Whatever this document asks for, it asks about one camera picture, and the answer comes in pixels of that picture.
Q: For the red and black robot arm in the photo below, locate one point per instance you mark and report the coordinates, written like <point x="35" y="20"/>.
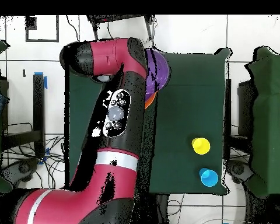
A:
<point x="95" y="186"/>

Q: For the large orange bowl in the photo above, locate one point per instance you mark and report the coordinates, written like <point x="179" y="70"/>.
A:
<point x="148" y="103"/>

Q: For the dark green tablecloth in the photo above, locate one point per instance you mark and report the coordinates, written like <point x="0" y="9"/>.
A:
<point x="189" y="105"/>

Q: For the yellow cup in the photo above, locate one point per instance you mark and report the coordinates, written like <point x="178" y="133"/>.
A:
<point x="201" y="146"/>

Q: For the blue cup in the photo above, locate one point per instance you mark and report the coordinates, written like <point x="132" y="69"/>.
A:
<point x="209" y="178"/>

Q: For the blue tape strip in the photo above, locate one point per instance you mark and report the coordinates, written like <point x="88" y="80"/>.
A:
<point x="45" y="81"/>

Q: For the black metal stand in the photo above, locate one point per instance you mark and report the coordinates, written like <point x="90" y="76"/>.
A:
<point x="94" y="25"/>

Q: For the black floor base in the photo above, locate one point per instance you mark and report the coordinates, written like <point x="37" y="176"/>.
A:
<point x="239" y="169"/>
<point x="23" y="168"/>

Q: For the black table frame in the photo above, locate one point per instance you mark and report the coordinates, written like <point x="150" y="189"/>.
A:
<point x="39" y="105"/>
<point x="243" y="105"/>

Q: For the grey square frame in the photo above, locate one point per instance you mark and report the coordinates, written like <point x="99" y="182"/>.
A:
<point x="42" y="40"/>

